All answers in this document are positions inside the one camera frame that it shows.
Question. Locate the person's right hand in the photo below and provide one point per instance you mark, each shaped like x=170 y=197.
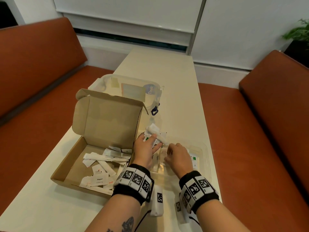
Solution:
x=179 y=160

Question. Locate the person's left hand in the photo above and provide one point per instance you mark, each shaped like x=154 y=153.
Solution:
x=142 y=152

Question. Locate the white sachet packets pile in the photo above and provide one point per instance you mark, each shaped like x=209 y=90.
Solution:
x=194 y=159

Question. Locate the clear compartment tray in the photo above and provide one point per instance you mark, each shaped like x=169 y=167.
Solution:
x=202 y=166

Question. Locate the pile of white sachets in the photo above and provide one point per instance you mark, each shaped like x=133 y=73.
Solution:
x=101 y=164

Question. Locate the brown cardboard box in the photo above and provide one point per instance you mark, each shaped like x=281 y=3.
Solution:
x=106 y=120

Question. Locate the person's left forearm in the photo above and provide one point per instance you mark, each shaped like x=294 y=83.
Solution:
x=113 y=215

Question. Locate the person's right forearm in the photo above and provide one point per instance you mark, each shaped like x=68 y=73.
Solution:
x=219 y=219

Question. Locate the clear lidded plastic container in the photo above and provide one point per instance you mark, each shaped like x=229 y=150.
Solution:
x=132 y=90

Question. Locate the white roller blind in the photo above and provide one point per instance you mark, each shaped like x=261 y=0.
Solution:
x=132 y=9

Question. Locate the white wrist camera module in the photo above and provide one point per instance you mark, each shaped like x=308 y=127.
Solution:
x=178 y=206
x=159 y=198

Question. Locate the grey window frame post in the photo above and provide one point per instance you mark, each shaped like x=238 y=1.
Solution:
x=200 y=16

